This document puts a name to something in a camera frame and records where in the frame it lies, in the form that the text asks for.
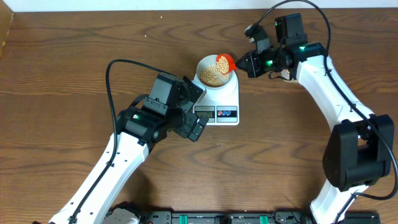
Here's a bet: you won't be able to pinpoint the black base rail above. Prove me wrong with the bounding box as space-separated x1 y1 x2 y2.
105 210 381 224

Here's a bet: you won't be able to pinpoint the red plastic measuring scoop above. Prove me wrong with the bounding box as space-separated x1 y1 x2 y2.
216 54 237 75

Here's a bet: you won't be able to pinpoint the clear plastic bean container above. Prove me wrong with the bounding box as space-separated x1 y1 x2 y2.
280 69 299 83

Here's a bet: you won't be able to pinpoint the pile of soybeans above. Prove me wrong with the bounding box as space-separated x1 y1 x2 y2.
216 56 229 75

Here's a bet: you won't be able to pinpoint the grey plastic bowl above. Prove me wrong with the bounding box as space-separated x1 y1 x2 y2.
196 54 236 88

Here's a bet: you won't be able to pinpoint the soybeans in grey bowl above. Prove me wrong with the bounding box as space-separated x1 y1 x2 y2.
200 65 229 88

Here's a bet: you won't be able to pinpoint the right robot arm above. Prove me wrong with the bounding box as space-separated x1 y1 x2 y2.
236 14 397 223

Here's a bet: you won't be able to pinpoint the white digital kitchen scale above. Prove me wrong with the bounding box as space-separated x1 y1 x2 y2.
193 72 240 126

